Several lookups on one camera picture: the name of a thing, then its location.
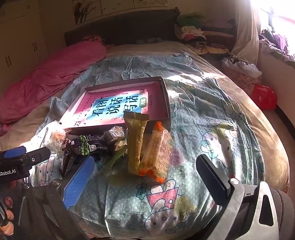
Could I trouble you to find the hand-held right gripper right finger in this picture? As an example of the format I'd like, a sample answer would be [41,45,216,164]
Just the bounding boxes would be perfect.
[196,154,279,240]

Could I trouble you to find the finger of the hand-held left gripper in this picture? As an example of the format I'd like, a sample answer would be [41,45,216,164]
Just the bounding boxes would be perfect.
[25,147,51,167]
[0,146,27,159]

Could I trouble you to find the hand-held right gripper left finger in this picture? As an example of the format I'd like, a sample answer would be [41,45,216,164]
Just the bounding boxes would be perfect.
[14,156,96,240]

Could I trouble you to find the dark blue biscuit packet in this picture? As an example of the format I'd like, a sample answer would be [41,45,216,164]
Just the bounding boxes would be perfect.
[60,139,78,177]

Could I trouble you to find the clear packet round pastry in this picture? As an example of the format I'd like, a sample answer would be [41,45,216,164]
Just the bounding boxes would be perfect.
[41,122,68,153]

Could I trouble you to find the green pea snack packet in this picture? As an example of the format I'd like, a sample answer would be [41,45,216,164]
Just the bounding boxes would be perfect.
[72,135,110,156]

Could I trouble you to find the light green snack packet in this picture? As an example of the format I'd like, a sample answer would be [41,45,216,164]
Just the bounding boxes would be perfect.
[102,140,128,178]

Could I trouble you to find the clear packet brown shredded pastry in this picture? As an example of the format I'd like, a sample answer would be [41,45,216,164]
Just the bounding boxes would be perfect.
[105,126,127,145]

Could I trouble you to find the orange cracker packet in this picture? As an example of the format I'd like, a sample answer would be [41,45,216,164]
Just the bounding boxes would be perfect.
[139,121,174,183]

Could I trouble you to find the long yellow-green snack packet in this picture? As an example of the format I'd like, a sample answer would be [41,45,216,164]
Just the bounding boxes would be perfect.
[124,112,150,175]

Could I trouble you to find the grey cardboard box pink inside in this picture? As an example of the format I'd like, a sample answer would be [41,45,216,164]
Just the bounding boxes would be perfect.
[62,76,172,137]

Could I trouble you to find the person's left hand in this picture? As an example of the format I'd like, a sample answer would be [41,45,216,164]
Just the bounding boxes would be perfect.
[2,197,15,234]

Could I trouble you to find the printed cartoon cat blanket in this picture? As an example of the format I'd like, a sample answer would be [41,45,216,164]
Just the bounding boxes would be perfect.
[29,52,265,240]

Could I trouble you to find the bed with beige sheet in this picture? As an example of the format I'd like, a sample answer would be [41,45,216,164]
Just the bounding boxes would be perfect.
[0,40,290,240]

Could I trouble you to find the pink blanket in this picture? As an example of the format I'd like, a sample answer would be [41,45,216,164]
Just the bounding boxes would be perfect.
[0,35,107,148]

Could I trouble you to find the red plastic bag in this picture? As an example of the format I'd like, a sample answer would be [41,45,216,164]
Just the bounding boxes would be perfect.
[250,84,278,110]

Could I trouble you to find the floral fabric basket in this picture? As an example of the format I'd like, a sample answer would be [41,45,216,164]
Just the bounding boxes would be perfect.
[221,55,263,95]

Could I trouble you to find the cream wardrobe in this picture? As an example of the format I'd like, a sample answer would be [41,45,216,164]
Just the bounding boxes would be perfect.
[0,0,50,100]

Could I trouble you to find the beige curtain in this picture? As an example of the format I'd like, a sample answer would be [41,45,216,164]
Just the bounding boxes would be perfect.
[231,5,260,59]

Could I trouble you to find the pile of folded clothes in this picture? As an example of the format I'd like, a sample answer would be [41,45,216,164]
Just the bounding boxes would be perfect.
[175,12,235,54]

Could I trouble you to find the purple clothes on windowsill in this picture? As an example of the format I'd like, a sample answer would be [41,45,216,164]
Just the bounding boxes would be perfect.
[259,29,295,73]

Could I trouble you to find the dark patterned pillow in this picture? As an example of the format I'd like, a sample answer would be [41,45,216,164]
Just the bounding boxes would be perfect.
[135,37,163,44]

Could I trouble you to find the dark headboard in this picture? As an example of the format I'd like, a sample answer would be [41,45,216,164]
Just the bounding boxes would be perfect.
[64,9,180,47]

